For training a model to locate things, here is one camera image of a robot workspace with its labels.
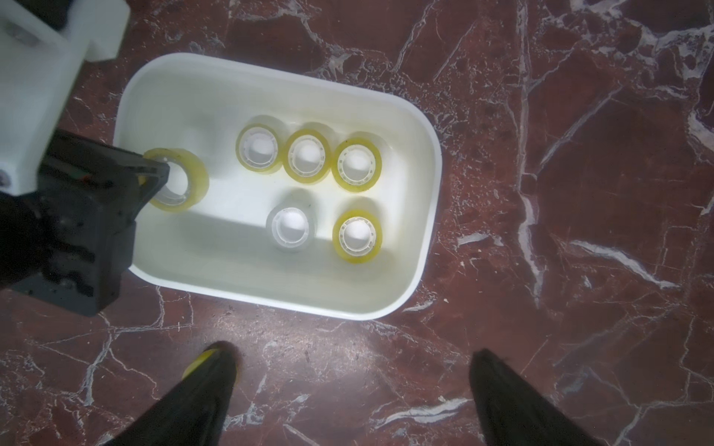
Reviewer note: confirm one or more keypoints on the yellow tape roll five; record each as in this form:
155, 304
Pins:
258, 149

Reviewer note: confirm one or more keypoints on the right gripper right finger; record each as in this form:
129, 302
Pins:
512, 412

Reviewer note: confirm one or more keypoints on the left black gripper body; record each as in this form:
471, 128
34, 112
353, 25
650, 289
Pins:
68, 242

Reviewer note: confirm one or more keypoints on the yellow tape roll four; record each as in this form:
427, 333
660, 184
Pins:
357, 236

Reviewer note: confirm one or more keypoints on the yellow tape roll six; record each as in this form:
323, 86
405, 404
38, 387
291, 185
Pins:
306, 156

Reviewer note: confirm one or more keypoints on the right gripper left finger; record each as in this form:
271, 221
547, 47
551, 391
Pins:
195, 410

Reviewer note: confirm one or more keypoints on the yellow tape roll three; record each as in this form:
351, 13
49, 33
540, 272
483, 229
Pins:
188, 181

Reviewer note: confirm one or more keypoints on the yellow tape roll one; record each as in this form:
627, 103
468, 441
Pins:
357, 165

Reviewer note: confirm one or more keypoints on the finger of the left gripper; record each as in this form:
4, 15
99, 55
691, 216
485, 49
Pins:
149, 177

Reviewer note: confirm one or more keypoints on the white plastic storage box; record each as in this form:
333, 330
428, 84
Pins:
220, 247

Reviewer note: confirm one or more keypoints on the clear white tape roll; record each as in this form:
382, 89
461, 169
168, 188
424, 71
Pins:
291, 227

